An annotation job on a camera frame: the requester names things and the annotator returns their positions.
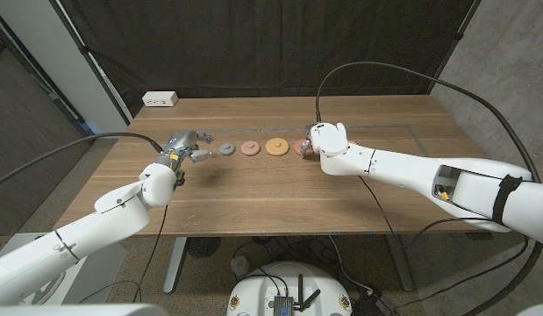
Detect black backdrop stand pole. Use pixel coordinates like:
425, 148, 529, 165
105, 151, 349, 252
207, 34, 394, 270
426, 0, 482, 96
48, 0, 134, 125

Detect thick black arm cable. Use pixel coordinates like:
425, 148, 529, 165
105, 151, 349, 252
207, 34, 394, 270
314, 61, 543, 316
0, 132, 165, 189

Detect grey table leg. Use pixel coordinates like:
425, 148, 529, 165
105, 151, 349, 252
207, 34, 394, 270
386, 234, 416, 293

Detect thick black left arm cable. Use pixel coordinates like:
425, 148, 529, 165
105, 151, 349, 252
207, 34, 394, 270
0, 132, 165, 189

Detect light pink toy ring disc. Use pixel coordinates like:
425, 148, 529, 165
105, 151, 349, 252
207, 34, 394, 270
240, 140, 261, 157

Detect orange toy ring disc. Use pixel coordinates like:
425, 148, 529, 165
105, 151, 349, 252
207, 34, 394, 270
265, 136, 290, 157

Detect thin black wrist wire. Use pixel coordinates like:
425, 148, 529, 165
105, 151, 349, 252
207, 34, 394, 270
357, 175, 496, 251
77, 205, 169, 305

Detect white table leg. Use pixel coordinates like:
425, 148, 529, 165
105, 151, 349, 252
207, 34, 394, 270
162, 236, 189, 295

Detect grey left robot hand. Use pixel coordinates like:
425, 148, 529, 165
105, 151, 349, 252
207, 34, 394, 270
159, 129, 215, 166

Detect white power strip box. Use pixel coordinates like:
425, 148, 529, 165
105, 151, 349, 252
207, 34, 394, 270
141, 90, 179, 108

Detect grey round floor puck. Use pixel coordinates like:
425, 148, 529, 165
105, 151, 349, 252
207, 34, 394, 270
230, 255, 251, 277

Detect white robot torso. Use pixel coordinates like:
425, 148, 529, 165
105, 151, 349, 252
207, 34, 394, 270
0, 303, 169, 316

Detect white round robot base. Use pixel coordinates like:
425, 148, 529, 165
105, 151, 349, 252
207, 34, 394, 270
226, 262, 354, 316

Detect coral red toy ring disc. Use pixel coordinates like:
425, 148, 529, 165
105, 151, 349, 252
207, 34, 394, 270
293, 139, 316, 157

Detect black fabric backdrop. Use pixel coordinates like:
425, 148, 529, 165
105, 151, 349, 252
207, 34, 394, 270
58, 0, 478, 116

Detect black round floor fan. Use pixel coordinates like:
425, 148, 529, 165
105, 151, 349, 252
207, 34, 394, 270
186, 236, 222, 259

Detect black power adapter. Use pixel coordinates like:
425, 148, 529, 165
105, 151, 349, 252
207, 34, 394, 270
352, 288, 397, 316

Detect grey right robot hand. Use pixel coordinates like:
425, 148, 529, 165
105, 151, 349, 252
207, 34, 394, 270
299, 125, 316, 159

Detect thin black left wrist wire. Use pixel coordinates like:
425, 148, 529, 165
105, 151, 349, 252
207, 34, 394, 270
77, 205, 169, 305

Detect black tangled floor cables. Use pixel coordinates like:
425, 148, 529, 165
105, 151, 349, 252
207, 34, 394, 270
231, 236, 342, 282

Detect thin black right wrist wire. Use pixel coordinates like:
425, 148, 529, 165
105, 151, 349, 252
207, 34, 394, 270
357, 175, 496, 251

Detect grey antenna radio module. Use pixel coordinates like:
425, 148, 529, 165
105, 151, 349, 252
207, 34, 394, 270
273, 274, 322, 316

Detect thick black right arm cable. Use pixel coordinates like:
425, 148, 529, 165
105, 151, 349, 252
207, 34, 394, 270
314, 61, 543, 316

